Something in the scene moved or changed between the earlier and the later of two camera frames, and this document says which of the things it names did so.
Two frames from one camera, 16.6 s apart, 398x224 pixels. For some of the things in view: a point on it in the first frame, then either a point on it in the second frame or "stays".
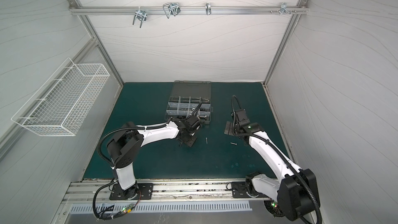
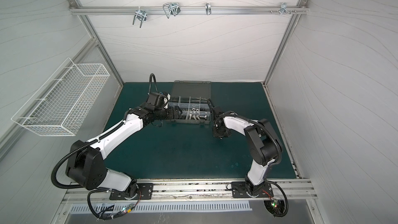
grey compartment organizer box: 186,97 stays
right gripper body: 230,129 → 218,129
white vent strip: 114,207 stays
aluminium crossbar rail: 177,10 stays
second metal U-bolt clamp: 172,8 stays
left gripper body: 190,139 → 166,113
